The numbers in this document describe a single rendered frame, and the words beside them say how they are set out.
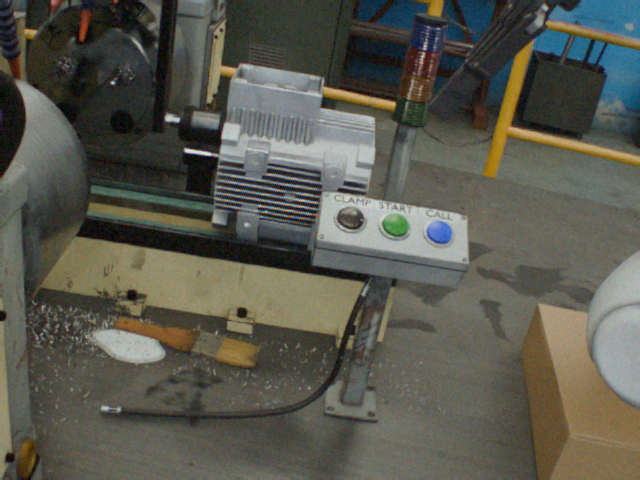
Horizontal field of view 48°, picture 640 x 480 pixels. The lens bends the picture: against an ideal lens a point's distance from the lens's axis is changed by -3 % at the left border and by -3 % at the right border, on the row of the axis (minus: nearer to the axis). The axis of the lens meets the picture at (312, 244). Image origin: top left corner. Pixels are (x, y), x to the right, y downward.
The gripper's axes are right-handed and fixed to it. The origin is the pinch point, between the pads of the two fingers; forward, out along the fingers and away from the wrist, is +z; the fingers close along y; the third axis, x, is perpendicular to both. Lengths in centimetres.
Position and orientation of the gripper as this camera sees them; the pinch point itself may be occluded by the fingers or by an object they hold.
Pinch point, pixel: (454, 92)
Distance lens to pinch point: 95.2
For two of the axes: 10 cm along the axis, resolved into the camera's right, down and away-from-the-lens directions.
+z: -6.3, 6.8, 3.7
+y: -0.5, 4.4, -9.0
